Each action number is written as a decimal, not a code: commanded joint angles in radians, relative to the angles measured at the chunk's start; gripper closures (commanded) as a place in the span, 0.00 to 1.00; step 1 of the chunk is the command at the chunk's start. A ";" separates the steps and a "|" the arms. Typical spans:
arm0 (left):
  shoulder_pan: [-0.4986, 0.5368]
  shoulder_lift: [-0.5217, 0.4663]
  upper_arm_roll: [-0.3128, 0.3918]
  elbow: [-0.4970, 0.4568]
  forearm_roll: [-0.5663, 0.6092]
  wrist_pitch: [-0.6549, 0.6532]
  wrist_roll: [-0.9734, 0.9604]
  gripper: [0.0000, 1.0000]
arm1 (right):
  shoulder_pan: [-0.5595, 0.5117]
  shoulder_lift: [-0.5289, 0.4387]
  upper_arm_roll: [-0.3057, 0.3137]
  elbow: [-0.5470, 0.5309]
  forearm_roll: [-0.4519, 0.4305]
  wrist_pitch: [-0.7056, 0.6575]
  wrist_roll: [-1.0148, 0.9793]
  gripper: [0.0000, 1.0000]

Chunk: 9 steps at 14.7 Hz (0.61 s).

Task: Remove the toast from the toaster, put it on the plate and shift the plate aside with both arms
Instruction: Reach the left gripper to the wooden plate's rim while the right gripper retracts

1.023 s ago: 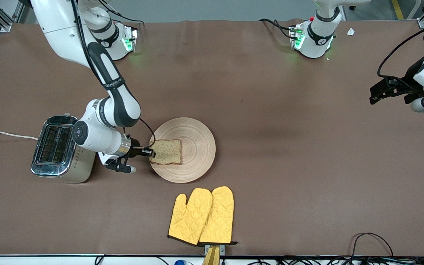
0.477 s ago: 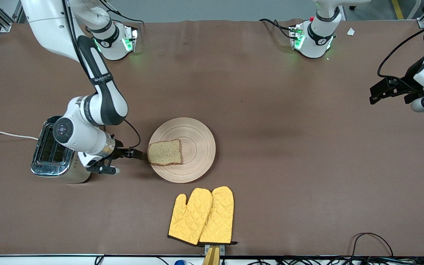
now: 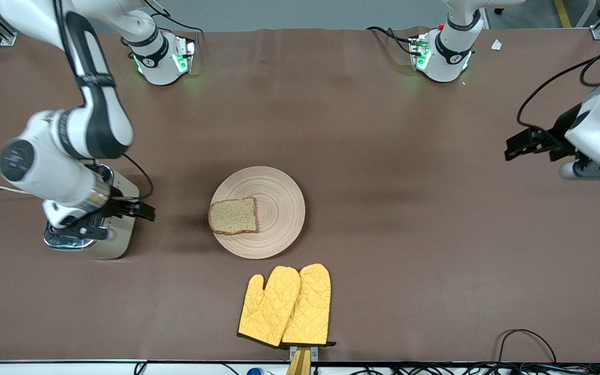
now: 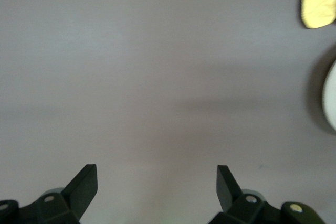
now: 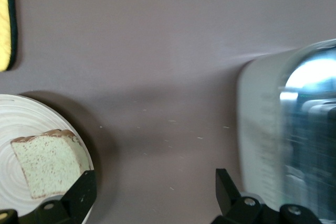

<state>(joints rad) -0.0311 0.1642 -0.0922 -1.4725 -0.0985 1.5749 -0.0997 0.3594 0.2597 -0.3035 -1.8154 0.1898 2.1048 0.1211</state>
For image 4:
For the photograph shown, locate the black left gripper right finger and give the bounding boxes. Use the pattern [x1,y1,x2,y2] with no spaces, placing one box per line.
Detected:
[208,165,327,224]

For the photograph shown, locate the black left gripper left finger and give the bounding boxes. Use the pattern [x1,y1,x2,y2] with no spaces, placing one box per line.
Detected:
[0,164,99,224]

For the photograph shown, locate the round wooden plate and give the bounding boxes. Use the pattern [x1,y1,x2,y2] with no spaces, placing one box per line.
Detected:
[321,60,336,131]

